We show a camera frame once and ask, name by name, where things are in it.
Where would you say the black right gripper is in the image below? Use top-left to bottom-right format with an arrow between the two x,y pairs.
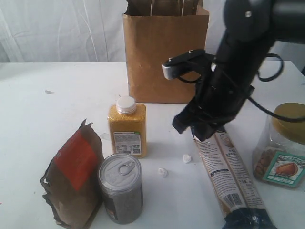
172,40 -> 264,141

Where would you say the white paper ball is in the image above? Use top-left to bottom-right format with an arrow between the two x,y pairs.
183,154 -> 192,164
157,167 -> 168,178

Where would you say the dark seed can pull-tab lid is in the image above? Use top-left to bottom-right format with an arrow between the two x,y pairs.
98,154 -> 143,225

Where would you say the brown paper shopping bag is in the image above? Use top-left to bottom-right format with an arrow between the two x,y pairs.
122,0 -> 209,104

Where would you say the yellow grain bottle white cap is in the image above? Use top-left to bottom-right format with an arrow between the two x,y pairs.
107,96 -> 147,158

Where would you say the clear nut jar gold lid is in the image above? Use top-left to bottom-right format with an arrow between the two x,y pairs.
252,116 -> 305,188

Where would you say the long pasta packet dark blue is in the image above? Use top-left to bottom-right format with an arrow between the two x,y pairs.
194,127 -> 276,229

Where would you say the brown pouch with orange label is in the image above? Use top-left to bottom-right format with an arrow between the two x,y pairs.
40,120 -> 104,229

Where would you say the white backdrop curtain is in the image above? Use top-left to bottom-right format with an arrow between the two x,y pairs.
0,0 -> 305,63

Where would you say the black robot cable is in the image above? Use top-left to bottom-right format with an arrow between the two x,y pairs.
177,53 -> 305,124

